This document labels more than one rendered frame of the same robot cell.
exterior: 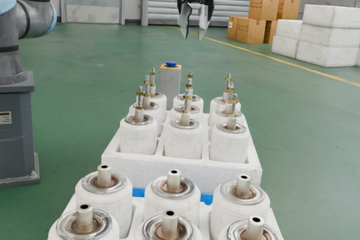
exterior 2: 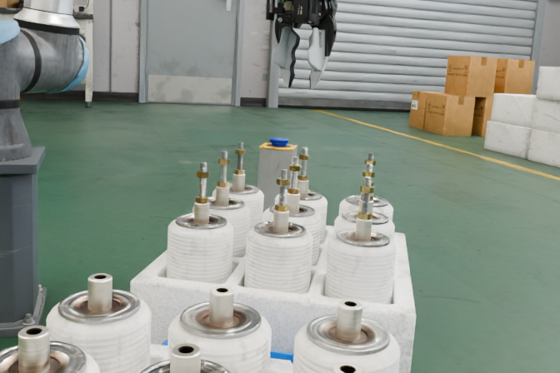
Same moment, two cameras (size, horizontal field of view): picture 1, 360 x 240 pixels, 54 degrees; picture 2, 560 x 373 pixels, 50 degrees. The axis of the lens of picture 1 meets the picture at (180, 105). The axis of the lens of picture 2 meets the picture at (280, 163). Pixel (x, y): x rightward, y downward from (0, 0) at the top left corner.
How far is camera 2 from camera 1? 0.13 m
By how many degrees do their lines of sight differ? 10
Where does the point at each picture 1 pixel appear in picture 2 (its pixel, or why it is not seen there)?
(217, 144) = (336, 268)
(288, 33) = (512, 116)
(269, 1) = (481, 66)
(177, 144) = (263, 265)
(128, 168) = (175, 305)
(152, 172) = not seen: hidden behind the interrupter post
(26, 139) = (20, 257)
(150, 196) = (175, 333)
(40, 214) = not seen: outside the picture
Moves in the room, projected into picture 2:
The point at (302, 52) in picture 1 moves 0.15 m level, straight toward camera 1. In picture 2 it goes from (537, 147) to (537, 150)
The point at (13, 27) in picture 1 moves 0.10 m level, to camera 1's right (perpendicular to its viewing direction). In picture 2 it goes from (10, 69) to (67, 73)
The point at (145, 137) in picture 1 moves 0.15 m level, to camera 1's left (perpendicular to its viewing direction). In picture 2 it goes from (209, 251) to (107, 241)
